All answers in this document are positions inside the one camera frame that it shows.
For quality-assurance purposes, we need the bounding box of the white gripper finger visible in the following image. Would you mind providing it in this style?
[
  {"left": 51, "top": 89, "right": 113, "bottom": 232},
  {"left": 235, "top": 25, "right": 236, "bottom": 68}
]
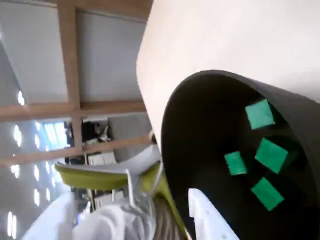
[
  {"left": 187, "top": 187, "right": 241, "bottom": 240},
  {"left": 21, "top": 192, "right": 157, "bottom": 240}
]

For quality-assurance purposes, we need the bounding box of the green cube block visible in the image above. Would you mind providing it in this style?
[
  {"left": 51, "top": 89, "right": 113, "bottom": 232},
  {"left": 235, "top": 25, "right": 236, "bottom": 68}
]
[
  {"left": 254, "top": 137, "right": 289, "bottom": 175},
  {"left": 250, "top": 176, "right": 285, "bottom": 212},
  {"left": 224, "top": 151, "right": 248, "bottom": 176},
  {"left": 244, "top": 99, "right": 276, "bottom": 131}
]

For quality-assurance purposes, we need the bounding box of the black pot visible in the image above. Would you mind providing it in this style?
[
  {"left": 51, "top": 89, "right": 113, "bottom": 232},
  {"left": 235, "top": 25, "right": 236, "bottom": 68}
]
[{"left": 159, "top": 69, "right": 320, "bottom": 240}]

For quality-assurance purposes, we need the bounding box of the green office chair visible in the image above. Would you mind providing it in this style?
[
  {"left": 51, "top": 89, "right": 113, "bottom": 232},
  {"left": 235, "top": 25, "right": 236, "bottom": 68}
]
[{"left": 53, "top": 143, "right": 191, "bottom": 240}]

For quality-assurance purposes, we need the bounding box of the wooden partition frame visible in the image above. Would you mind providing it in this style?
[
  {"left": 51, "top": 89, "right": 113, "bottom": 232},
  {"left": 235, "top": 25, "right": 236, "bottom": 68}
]
[{"left": 0, "top": 0, "right": 155, "bottom": 166}]

